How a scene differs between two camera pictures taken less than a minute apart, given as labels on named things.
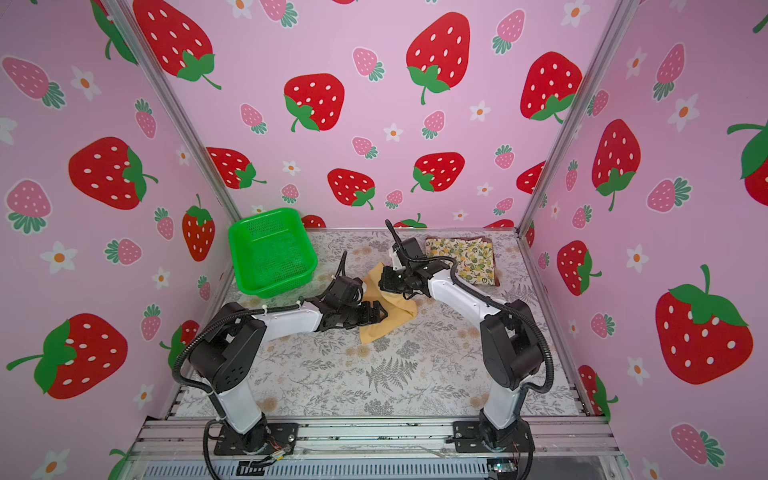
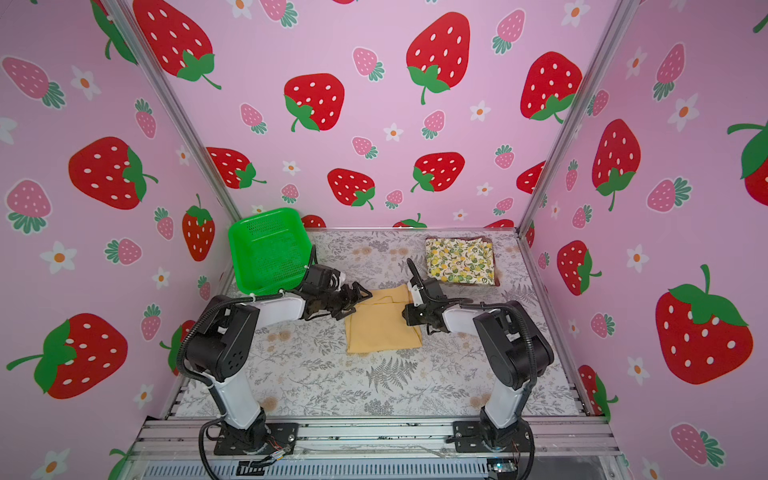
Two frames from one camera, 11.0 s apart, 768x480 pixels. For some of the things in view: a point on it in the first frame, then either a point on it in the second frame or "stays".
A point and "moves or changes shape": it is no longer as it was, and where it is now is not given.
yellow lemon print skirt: x=473 y=257 stays
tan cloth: x=398 y=307 moves or changes shape
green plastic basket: x=271 y=251 stays
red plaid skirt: x=473 y=238 stays
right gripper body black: x=395 y=280 to x=417 y=313
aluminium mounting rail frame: x=377 y=448 stays
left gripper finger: x=372 y=315 to x=361 y=293
